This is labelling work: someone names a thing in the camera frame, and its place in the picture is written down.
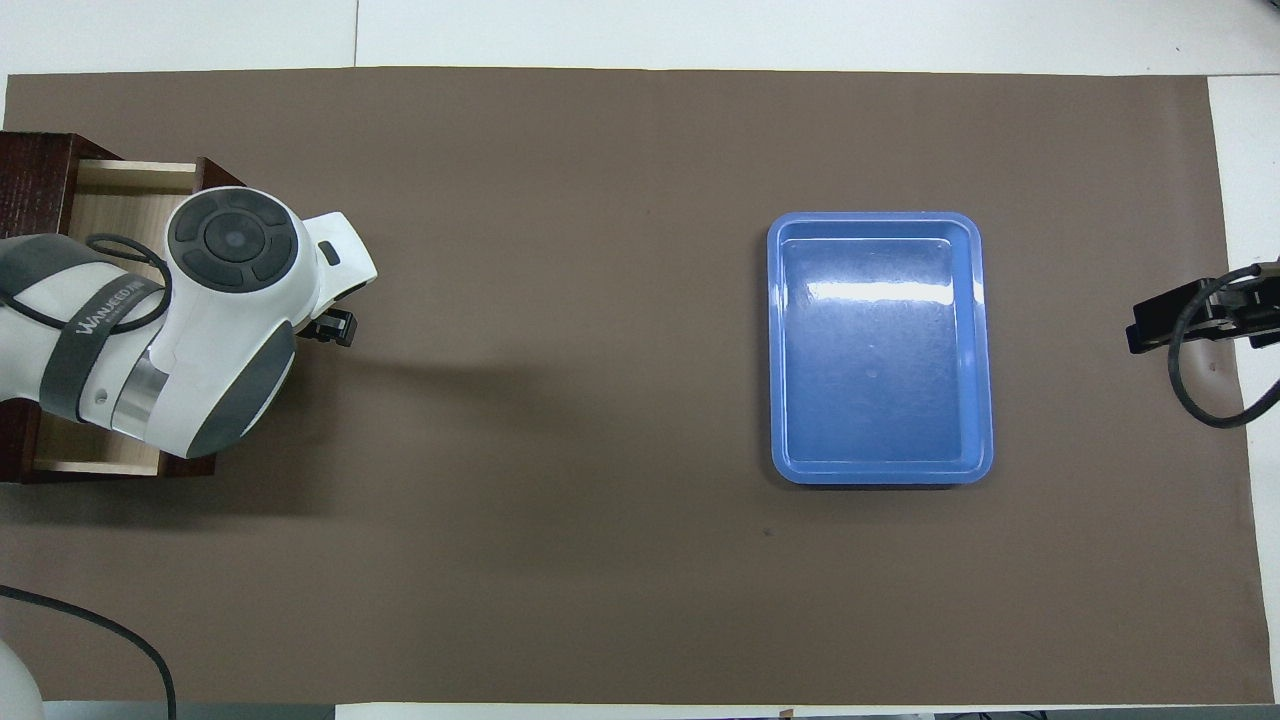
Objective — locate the blue plastic tray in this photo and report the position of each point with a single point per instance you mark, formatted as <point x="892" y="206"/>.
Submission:
<point x="880" y="380"/>

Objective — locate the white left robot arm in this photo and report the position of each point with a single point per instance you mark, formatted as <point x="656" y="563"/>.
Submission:
<point x="230" y="320"/>

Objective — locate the dark wooden drawer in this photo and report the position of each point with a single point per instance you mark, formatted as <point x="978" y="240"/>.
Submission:
<point x="110" y="210"/>

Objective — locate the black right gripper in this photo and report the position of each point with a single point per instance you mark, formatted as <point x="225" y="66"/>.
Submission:
<point x="1255" y="310"/>

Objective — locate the brown paper table mat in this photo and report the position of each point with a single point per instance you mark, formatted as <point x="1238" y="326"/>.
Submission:
<point x="560" y="300"/>

